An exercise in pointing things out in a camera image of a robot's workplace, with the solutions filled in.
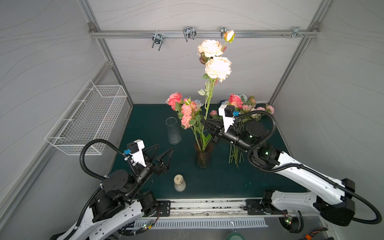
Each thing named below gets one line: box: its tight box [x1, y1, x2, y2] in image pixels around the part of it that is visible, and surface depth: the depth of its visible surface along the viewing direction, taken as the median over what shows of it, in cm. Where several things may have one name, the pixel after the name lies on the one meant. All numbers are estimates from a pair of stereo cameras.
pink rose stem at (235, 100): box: [228, 93, 244, 111], surface depth 69 cm
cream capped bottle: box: [173, 174, 187, 192], surface depth 75 cm
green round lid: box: [226, 232, 246, 240], surface depth 60 cm
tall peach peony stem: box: [197, 30, 236, 119], surface depth 41 cm
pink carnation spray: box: [180, 98, 205, 152], surface depth 65 cm
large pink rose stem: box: [166, 91, 184, 112], surface depth 67 cm
